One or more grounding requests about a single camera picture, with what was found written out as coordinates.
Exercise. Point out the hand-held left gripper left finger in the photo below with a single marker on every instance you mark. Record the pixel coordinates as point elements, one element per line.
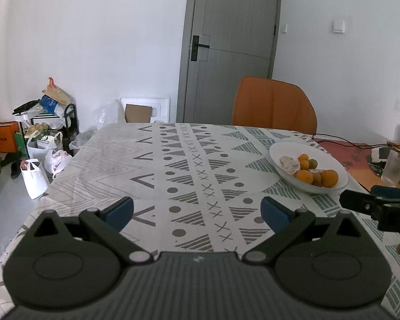
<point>118,213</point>

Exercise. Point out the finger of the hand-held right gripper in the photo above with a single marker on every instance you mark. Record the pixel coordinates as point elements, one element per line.
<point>386,191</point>
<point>356,200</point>

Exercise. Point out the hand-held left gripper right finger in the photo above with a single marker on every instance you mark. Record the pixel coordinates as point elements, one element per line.
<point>275,213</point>

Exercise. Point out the large orange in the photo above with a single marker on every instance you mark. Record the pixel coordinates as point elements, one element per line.
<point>304,177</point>
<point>330,178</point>

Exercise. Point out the red-brown jujube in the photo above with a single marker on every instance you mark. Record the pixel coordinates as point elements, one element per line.
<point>317,180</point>

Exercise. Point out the small orange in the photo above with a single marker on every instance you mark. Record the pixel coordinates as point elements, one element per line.
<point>304,165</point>
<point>303,157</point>

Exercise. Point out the green-brown longan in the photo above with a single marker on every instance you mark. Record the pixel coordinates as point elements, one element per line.
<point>313,164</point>

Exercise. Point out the white plate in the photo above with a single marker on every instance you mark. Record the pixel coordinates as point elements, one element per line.
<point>286,150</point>

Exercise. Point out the translucent plastic cup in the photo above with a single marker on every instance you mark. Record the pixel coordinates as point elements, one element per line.
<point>395,170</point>

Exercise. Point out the white power adapter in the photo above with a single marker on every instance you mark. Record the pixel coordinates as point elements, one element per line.
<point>381,154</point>

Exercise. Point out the white bag with red print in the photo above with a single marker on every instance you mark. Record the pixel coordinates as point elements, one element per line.
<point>58,161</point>

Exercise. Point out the white paper bag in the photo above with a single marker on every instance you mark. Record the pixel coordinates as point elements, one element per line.
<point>35,181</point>

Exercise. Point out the black metal rack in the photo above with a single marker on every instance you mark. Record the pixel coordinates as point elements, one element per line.
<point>71,130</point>

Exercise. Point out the clear plastic bag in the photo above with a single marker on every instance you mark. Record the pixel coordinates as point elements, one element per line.
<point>105,115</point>

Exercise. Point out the brown cardboard piece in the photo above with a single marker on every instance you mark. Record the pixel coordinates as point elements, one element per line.
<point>138,114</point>

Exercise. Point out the orange chair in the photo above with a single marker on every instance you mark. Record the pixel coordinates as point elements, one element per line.
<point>273,106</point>

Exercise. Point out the white foam board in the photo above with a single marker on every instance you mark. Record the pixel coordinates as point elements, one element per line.
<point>160,106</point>

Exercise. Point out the blue plastic bag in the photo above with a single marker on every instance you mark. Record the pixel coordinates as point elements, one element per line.
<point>48,105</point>

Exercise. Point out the brown paper bag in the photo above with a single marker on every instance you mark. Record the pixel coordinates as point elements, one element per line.
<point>56,93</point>

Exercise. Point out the orange box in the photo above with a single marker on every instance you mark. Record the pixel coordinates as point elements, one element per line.
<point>5,136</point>

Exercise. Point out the grey door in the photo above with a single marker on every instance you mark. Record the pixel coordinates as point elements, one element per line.
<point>233,56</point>

